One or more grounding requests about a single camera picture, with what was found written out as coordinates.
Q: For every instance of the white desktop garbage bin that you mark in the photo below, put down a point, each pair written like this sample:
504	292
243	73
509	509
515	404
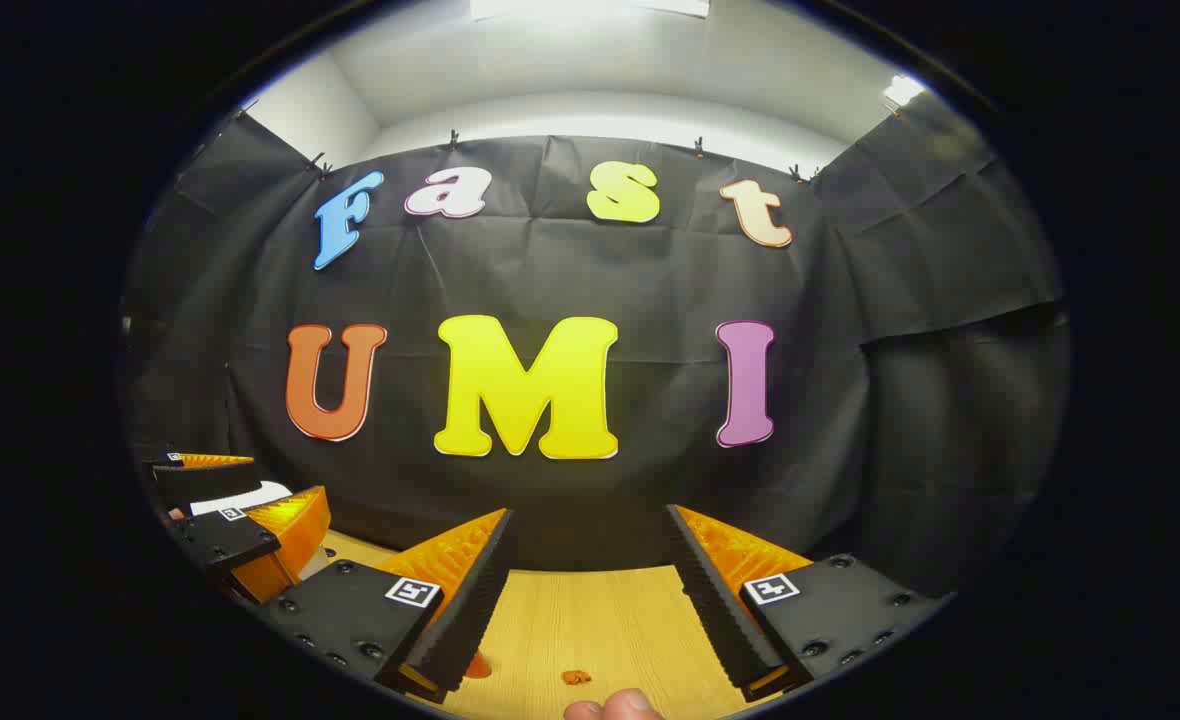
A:
250	495

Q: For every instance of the wooden desktop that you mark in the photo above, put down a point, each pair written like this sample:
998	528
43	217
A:
610	620

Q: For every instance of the small ceiling light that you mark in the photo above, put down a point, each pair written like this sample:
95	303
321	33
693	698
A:
902	90

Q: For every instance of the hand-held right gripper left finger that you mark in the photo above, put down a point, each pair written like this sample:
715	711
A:
350	610

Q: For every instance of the black backdrop cloth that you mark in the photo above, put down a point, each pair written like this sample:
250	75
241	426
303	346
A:
650	280

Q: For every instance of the orange paper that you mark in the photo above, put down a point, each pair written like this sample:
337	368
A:
575	677

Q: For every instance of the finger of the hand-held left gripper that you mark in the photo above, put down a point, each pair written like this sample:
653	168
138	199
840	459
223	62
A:
200	482
225	540

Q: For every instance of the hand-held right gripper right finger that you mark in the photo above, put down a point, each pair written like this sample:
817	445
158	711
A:
840	610

